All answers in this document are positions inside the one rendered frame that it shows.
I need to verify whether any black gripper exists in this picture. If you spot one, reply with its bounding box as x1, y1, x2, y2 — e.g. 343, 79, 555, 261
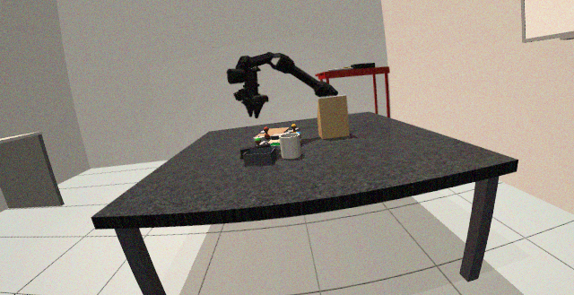
241, 82, 268, 118

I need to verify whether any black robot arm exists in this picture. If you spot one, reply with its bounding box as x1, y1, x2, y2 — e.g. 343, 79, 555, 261
227, 52, 338, 100

